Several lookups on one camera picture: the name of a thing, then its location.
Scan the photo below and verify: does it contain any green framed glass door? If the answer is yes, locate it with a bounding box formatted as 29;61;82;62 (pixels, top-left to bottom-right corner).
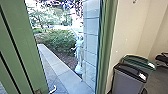
0;0;119;94

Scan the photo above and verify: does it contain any grey trash bin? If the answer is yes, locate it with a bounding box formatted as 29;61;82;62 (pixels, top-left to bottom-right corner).
120;54;157;76
111;63;149;94

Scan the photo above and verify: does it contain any white block pillar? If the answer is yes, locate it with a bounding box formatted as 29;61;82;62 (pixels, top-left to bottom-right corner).
81;0;101;93

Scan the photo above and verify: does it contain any white garden statue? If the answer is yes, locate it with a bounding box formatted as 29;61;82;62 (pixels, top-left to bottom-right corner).
70;28;85;76

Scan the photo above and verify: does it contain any green outdoor shrub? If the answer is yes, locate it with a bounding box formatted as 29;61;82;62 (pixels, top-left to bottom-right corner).
39;29;78;54

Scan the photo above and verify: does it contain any black swivel chair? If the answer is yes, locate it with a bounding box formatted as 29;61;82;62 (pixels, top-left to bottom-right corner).
154;51;168;69

